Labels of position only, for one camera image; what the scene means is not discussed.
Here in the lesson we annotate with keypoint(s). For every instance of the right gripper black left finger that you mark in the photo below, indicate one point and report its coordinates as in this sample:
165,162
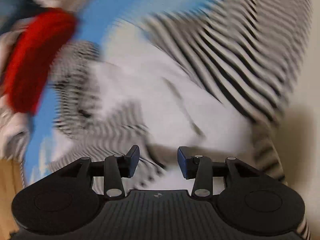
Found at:
76,179

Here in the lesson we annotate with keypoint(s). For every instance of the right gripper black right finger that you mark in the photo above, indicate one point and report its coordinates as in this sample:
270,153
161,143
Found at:
203,170

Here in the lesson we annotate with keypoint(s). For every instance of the black white striped hooded garment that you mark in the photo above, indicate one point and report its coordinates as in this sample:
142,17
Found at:
265,42

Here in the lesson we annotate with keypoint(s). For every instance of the beige white crumpled clothes pile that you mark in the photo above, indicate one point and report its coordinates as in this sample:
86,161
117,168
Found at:
16,127

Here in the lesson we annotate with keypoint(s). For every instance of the red knitted garment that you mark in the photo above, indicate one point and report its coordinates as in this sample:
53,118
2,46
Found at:
28,62

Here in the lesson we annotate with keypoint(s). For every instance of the blue white patterned bedsheet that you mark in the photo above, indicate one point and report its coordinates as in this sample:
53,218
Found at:
100,17

